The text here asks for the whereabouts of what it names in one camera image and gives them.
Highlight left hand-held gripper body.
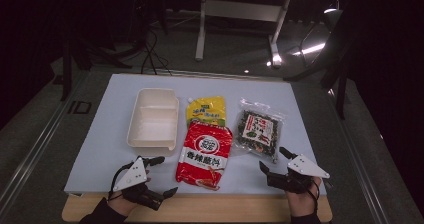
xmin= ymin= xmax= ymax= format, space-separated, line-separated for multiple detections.
xmin=113 ymin=156 xmax=165 ymax=212

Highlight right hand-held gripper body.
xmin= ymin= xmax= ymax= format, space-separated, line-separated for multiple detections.
xmin=266 ymin=153 xmax=331 ymax=195

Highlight clear dried seaweed bag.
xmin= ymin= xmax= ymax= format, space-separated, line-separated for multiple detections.
xmin=232 ymin=97 xmax=286 ymax=165

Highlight white divided food container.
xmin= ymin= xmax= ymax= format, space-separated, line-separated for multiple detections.
xmin=126 ymin=87 xmax=180 ymax=152

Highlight red seasoning packet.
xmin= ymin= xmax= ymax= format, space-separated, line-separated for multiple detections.
xmin=175 ymin=121 xmax=234 ymax=192

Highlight yellow spouted sauce pouch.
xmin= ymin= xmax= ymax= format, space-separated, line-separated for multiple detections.
xmin=185 ymin=95 xmax=227 ymax=129

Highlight person's left hand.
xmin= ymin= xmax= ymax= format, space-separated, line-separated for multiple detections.
xmin=113 ymin=170 xmax=152 ymax=217

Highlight person's right hand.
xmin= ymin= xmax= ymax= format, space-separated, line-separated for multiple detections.
xmin=286 ymin=178 xmax=323 ymax=217

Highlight light blue table mat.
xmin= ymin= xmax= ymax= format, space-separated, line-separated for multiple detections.
xmin=63 ymin=73 xmax=327 ymax=196

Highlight black metal stand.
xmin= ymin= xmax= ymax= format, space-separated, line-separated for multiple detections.
xmin=59 ymin=33 xmax=134 ymax=102

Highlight left hand-held gripper black cable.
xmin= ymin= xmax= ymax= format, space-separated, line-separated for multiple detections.
xmin=107 ymin=160 xmax=143 ymax=202

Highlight hand-held gripper black cable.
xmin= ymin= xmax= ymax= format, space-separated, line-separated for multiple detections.
xmin=107 ymin=160 xmax=143 ymax=202
xmin=299 ymin=177 xmax=322 ymax=206

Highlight right hand-held gripper black cable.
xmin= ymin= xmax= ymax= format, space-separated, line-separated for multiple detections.
xmin=299 ymin=177 xmax=322 ymax=206

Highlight metal floor rail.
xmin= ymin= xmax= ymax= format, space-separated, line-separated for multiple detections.
xmin=327 ymin=87 xmax=392 ymax=224
xmin=0 ymin=71 xmax=92 ymax=212

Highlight black floor cables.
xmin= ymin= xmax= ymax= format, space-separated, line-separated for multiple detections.
xmin=139 ymin=26 xmax=173 ymax=77

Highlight white metal desk frame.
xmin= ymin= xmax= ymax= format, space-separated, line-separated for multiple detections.
xmin=194 ymin=0 xmax=295 ymax=69

